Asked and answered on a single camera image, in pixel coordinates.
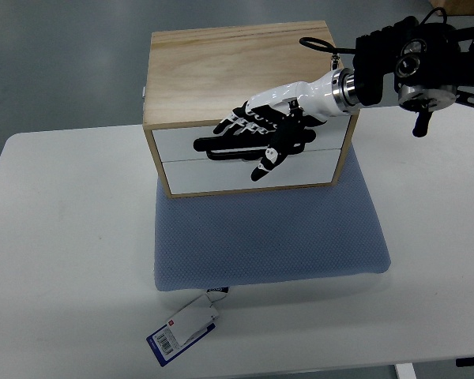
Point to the white blue product tag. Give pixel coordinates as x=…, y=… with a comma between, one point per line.
x=186, y=327

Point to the white drawer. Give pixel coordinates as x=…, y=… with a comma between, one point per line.
x=208, y=176
x=178, y=144

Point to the black table control panel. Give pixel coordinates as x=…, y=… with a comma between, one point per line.
x=465, y=362

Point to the white table leg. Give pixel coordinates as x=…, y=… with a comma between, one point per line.
x=405, y=371

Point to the blue textured cushion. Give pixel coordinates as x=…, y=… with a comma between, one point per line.
x=269, y=237

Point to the wooden drawer cabinet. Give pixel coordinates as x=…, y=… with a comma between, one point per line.
x=197, y=77

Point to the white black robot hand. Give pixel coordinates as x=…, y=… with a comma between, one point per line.
x=283, y=113

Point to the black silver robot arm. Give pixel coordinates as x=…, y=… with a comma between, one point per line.
x=432, y=65

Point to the black drawer handle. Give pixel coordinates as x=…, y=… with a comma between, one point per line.
x=243, y=146

